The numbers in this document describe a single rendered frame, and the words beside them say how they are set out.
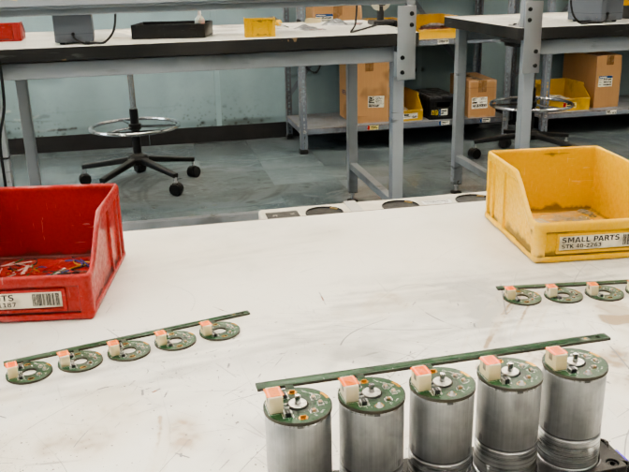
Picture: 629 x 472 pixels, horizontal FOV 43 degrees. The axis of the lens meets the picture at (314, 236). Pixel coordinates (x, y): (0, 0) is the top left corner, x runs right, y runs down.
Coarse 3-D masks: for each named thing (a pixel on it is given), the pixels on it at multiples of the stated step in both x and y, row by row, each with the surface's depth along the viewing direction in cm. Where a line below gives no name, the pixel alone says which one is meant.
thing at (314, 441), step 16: (304, 400) 29; (304, 416) 28; (272, 432) 28; (288, 432) 28; (304, 432) 28; (320, 432) 28; (272, 448) 28; (288, 448) 28; (304, 448) 28; (320, 448) 28; (272, 464) 29; (288, 464) 28; (304, 464) 28; (320, 464) 28
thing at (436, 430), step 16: (432, 384) 30; (448, 384) 30; (416, 400) 29; (464, 400) 29; (416, 416) 30; (432, 416) 29; (448, 416) 29; (464, 416) 29; (416, 432) 30; (432, 432) 29; (448, 432) 29; (464, 432) 29; (416, 448) 30; (432, 448) 29; (448, 448) 29; (464, 448) 30; (416, 464) 30; (432, 464) 30; (448, 464) 30; (464, 464) 30
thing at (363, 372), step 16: (592, 336) 33; (608, 336) 33; (480, 352) 32; (496, 352) 32; (512, 352) 32; (368, 368) 31; (384, 368) 31; (400, 368) 31; (256, 384) 30; (272, 384) 30; (288, 384) 30; (304, 384) 30
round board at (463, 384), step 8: (432, 368) 31; (440, 368) 31; (448, 368) 31; (432, 376) 30; (448, 376) 30; (456, 376) 30; (464, 376) 30; (456, 384) 30; (464, 384) 30; (472, 384) 30; (416, 392) 29; (424, 392) 29; (432, 392) 29; (440, 392) 29; (456, 392) 29; (464, 392) 29; (472, 392) 29; (432, 400) 29; (440, 400) 29; (448, 400) 29; (456, 400) 29
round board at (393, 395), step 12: (360, 384) 30; (384, 384) 30; (396, 384) 30; (384, 396) 29; (396, 396) 29; (348, 408) 28; (360, 408) 28; (372, 408) 28; (384, 408) 28; (396, 408) 28
